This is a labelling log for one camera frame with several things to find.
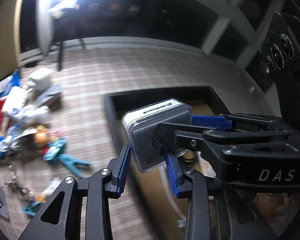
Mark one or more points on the yellow snack packet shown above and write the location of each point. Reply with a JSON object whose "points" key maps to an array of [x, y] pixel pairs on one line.
{"points": [[45, 194]]}

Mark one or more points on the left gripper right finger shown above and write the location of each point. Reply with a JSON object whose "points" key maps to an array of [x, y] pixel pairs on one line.
{"points": [[179, 185]]}

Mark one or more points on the grey plastic mailer bag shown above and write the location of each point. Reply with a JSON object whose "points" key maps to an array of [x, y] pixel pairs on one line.
{"points": [[49, 96]]}

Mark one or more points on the white crumpled plastic bag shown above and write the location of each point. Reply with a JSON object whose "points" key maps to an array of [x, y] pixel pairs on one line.
{"points": [[32, 116]]}

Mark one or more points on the light blue clothespin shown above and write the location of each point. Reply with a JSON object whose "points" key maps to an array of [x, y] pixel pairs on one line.
{"points": [[32, 209]]}

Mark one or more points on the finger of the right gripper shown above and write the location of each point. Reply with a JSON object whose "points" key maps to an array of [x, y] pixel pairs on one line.
{"points": [[218, 122]]}

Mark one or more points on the wooden cabinet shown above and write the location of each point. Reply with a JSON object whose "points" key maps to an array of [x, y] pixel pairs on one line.
{"points": [[10, 12]]}

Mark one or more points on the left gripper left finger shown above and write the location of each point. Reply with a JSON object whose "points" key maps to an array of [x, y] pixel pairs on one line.
{"points": [[120, 171]]}

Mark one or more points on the black storage box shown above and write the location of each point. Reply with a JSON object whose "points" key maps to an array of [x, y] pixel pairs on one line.
{"points": [[214, 210]]}

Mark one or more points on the metal keyring clips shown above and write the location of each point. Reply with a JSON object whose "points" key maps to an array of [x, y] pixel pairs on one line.
{"points": [[24, 194]]}

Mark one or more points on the white tissue packet blue logo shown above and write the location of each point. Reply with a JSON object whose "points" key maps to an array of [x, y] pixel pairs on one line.
{"points": [[14, 102]]}

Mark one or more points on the orange head toy figure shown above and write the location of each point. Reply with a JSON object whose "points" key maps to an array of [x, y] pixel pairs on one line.
{"points": [[44, 138]]}

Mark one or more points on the grey clear card box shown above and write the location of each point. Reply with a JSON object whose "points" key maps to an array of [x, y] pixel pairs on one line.
{"points": [[140, 127]]}

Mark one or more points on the white power adapter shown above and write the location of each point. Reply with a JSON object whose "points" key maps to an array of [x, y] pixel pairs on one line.
{"points": [[40, 80]]}

